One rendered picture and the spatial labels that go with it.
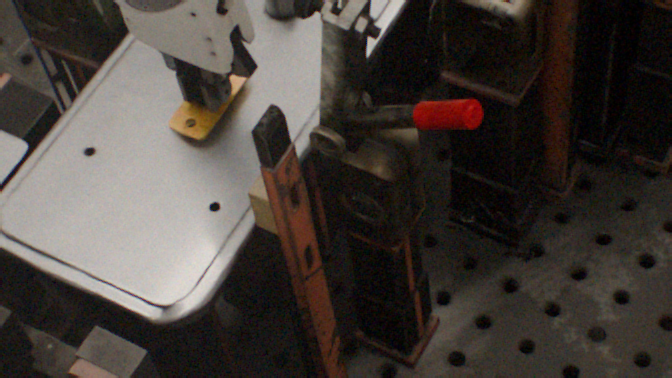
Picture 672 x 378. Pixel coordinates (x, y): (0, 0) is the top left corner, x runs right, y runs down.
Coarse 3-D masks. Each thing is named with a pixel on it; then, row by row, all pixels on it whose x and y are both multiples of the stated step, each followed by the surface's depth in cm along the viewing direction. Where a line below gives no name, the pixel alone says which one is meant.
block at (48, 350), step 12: (24, 324) 111; (36, 336) 110; (48, 336) 110; (36, 348) 110; (48, 348) 110; (60, 348) 110; (72, 348) 110; (36, 360) 109; (48, 360) 109; (60, 360) 109; (72, 360) 109; (36, 372) 109; (48, 372) 109; (60, 372) 108
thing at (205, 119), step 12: (240, 84) 121; (180, 108) 120; (192, 108) 120; (204, 108) 120; (180, 120) 119; (204, 120) 119; (216, 120) 119; (180, 132) 119; (192, 132) 118; (204, 132) 118
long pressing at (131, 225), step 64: (256, 0) 127; (384, 0) 126; (128, 64) 125; (320, 64) 123; (64, 128) 122; (128, 128) 121; (0, 192) 119; (64, 192) 118; (128, 192) 117; (192, 192) 116; (64, 256) 114; (128, 256) 114; (192, 256) 113; (192, 320) 111
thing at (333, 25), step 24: (312, 0) 99; (336, 0) 99; (360, 0) 98; (336, 24) 97; (360, 24) 98; (336, 48) 99; (360, 48) 102; (336, 72) 102; (360, 72) 106; (336, 96) 105; (360, 96) 109; (336, 120) 108
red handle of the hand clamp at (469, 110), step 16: (352, 112) 110; (368, 112) 108; (384, 112) 107; (400, 112) 105; (416, 112) 103; (432, 112) 102; (448, 112) 101; (464, 112) 100; (480, 112) 100; (352, 128) 110; (368, 128) 108; (384, 128) 107; (400, 128) 106; (432, 128) 103; (448, 128) 102; (464, 128) 101
